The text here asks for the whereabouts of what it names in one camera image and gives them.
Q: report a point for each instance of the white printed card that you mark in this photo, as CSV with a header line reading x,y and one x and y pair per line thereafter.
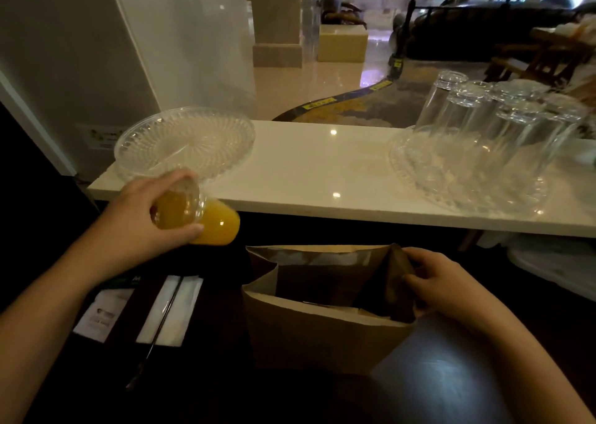
x,y
105,314

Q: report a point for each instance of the person's right hand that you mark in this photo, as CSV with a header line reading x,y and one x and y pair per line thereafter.
x,y
449,286

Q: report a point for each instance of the clear plastic partition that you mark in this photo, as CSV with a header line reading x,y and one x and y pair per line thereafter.
x,y
195,42

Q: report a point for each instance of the yellow box ottoman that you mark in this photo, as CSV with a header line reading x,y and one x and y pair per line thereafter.
x,y
342,44

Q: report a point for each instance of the person's right thumb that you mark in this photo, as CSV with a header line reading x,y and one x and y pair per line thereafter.
x,y
416,285

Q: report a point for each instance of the clear glass tray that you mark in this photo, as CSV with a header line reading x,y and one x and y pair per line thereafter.
x,y
447,186

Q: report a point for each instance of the wall label sticker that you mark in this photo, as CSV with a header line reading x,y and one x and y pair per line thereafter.
x,y
100,136

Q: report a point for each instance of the white plastic tray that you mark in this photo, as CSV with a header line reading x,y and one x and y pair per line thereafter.
x,y
554,263

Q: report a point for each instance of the clear drinking glass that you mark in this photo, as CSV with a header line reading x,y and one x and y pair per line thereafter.
x,y
512,144
561,121
468,114
440,100
517,91

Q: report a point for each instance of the lidded cup of orange juice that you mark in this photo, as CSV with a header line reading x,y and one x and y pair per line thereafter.
x,y
219,223

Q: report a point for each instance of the black straw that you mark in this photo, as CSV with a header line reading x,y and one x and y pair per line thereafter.
x,y
158,326

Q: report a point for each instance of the white paper napkin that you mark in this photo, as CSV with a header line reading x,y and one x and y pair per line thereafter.
x,y
184,307

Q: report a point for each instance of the dark leather sofa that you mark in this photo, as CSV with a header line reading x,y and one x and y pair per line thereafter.
x,y
475,30

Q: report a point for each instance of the person's left forearm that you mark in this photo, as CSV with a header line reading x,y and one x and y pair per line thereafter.
x,y
42,326

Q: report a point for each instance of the black metal post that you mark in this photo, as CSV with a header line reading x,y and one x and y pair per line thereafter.
x,y
403,42

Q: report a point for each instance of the person's right forearm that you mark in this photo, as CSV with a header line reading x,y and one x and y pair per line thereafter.
x,y
531,368

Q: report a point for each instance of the beige square pillar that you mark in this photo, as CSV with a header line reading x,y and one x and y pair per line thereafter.
x,y
277,18

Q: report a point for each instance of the wooden chair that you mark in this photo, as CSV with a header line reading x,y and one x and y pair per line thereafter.
x,y
544,58

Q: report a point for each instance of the person's left hand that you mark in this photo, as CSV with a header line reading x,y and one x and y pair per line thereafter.
x,y
125,233

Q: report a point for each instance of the brown paper bag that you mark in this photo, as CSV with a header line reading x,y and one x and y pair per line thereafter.
x,y
316,335

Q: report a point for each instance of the round clear glass plate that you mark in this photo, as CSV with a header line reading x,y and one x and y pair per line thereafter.
x,y
191,139

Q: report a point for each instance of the person's left thumb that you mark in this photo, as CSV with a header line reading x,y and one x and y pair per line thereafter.
x,y
179,236

